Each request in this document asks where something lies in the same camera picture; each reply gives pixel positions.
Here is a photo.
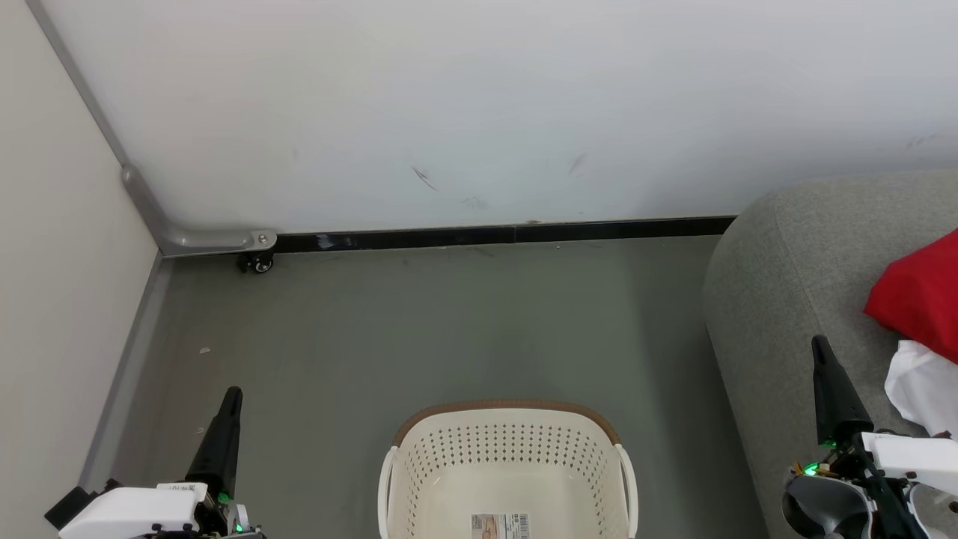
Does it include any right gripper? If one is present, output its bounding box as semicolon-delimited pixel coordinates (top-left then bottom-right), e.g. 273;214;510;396
805;335;958;498

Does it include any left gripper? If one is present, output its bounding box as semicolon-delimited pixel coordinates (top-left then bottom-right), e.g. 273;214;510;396
43;386;264;539

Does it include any red white sports jersey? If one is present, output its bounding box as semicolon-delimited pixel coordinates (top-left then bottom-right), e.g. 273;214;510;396
885;340;958;440

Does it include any red garment with white trim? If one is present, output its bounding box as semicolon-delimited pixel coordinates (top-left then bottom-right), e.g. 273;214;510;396
864;228;958;366

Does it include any cream perforated plastic laundry basket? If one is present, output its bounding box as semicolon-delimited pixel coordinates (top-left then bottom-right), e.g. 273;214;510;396
377;399;640;539

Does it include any grey fabric sofa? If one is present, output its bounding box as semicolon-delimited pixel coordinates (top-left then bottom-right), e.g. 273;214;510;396
701;170;958;539

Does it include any printed paper label sticker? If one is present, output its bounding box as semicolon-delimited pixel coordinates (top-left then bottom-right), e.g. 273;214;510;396
470;513;531;539

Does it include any black baseboard strip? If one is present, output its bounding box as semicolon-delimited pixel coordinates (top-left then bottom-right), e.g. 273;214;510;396
275;216;739;253

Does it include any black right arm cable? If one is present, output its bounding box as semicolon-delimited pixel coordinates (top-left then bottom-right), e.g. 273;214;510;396
852;442;912;539

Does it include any grey metal corner rail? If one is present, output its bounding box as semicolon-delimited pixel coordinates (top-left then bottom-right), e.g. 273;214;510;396
25;0;278;260

